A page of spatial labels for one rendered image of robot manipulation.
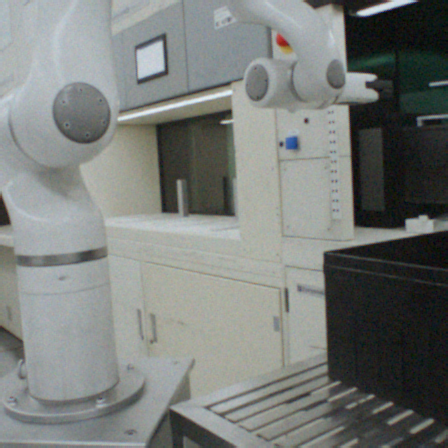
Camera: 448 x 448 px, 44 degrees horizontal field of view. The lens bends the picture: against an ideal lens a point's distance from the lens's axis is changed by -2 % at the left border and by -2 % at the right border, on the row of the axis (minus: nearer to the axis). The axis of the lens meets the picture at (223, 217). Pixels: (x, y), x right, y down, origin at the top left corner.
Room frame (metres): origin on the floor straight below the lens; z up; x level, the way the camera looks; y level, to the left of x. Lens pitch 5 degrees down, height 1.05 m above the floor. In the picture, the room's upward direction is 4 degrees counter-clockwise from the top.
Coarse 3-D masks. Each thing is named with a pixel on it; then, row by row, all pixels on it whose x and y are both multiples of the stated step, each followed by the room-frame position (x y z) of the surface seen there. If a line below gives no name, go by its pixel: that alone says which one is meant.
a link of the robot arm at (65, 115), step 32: (64, 0) 0.70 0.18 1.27; (96, 0) 0.72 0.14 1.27; (64, 32) 0.68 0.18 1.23; (96, 32) 0.71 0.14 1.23; (32, 64) 0.66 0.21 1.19; (64, 64) 0.65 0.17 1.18; (96, 64) 0.68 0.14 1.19; (32, 96) 0.64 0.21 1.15; (64, 96) 0.63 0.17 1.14; (96, 96) 0.66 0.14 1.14; (32, 128) 0.64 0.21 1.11; (64, 128) 0.63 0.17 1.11; (96, 128) 0.65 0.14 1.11; (32, 160) 0.70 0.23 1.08; (64, 160) 0.66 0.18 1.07
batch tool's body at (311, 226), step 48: (336, 0) 1.23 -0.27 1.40; (384, 0) 1.23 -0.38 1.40; (432, 0) 1.26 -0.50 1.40; (384, 48) 1.67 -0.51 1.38; (432, 48) 1.60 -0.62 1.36; (432, 96) 1.60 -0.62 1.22; (336, 144) 1.25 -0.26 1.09; (384, 144) 1.44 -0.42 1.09; (288, 192) 1.39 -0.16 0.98; (384, 192) 1.44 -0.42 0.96; (288, 240) 1.39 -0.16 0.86; (336, 240) 1.28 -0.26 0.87; (288, 288) 1.39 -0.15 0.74; (288, 336) 1.40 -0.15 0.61; (336, 432) 1.28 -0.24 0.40
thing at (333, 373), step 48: (384, 240) 0.80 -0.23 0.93; (432, 240) 0.85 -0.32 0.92; (336, 288) 0.71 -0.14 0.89; (384, 288) 0.64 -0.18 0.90; (432, 288) 0.58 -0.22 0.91; (336, 336) 0.71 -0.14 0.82; (384, 336) 0.64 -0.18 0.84; (432, 336) 0.58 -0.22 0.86; (384, 384) 0.64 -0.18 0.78; (432, 384) 0.58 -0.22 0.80
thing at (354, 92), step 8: (352, 80) 1.02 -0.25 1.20; (360, 80) 1.03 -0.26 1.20; (368, 80) 1.04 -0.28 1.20; (344, 88) 1.01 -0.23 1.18; (352, 88) 1.01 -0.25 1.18; (360, 88) 1.03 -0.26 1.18; (344, 96) 1.01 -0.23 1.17; (352, 96) 1.02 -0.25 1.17; (360, 96) 1.03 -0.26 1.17; (368, 96) 1.04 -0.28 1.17; (376, 96) 1.05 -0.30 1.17; (336, 104) 1.08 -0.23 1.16; (344, 104) 1.09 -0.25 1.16; (352, 104) 1.10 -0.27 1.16
